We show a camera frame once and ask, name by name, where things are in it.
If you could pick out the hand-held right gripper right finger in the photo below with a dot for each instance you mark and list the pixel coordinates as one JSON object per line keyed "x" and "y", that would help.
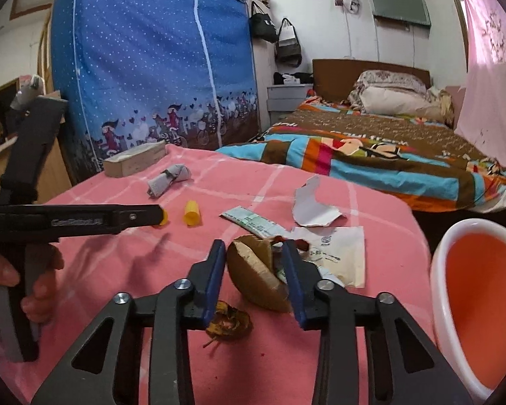
{"x": 293, "y": 282}

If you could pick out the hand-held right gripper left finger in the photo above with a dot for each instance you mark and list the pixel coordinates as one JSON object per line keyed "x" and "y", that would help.
{"x": 214, "y": 278}

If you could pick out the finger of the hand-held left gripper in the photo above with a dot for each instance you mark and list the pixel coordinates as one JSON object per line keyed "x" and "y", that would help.
{"x": 141, "y": 216}

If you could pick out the small yellow cap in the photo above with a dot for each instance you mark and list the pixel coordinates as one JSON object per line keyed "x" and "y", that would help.
{"x": 164, "y": 217}

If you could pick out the grey cloth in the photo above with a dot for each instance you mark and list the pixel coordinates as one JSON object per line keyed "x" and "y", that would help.
{"x": 162, "y": 183}

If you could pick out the brown paper piece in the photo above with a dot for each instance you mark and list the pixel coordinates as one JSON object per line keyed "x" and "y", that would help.
{"x": 253, "y": 278}

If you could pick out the white basin orange inside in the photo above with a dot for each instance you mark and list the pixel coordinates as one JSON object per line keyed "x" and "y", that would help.
{"x": 480, "y": 295}

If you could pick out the person's left hand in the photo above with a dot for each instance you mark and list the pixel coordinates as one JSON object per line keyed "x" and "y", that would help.
{"x": 42, "y": 291}

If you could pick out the dried brown peel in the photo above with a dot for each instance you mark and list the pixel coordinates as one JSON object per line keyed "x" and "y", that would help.
{"x": 232, "y": 322}

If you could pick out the tall yellow cap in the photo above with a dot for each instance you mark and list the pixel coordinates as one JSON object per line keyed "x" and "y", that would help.
{"x": 192, "y": 213}

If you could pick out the white sachet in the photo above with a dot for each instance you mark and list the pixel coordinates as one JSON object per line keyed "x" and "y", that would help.
{"x": 341, "y": 253}

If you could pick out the beige cardboard box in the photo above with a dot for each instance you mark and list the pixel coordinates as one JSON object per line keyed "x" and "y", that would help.
{"x": 135, "y": 159}

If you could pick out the pink checked cloth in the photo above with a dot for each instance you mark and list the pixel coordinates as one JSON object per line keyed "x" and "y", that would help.
{"x": 109, "y": 270}

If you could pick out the white green paper strip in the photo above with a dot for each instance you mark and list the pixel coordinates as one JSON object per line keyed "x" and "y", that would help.
{"x": 248, "y": 219}

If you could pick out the torn white cardboard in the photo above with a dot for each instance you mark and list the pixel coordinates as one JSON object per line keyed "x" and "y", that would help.
{"x": 310, "y": 211}

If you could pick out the colourful striped blanket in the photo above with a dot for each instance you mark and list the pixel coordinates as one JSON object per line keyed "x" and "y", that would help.
{"x": 362, "y": 147}

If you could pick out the grey nightstand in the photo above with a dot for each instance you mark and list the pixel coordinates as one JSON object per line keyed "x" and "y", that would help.
{"x": 284, "y": 101}

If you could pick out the brown wooden headboard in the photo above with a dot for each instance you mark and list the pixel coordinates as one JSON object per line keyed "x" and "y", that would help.
{"x": 333, "y": 78}

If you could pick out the cream pillow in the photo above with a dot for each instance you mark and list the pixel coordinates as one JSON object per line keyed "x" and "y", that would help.
{"x": 396, "y": 101}

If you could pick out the grey black tote bag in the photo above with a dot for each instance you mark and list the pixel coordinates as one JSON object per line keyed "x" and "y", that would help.
{"x": 287, "y": 46}

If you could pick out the floral pillow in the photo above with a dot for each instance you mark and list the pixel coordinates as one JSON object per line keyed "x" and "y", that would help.
{"x": 388, "y": 78}

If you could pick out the yellow patterned cloth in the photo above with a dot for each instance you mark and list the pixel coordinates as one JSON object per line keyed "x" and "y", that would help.
{"x": 446, "y": 107}

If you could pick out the pink flowered curtain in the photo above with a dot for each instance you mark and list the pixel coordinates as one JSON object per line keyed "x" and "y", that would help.
{"x": 489, "y": 93}

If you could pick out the wall socket with plugs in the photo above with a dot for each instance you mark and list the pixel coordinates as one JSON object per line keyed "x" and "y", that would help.
{"x": 348, "y": 0}

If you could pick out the grey-green wall unit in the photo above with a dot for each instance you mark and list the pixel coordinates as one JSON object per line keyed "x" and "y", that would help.
{"x": 398, "y": 6}

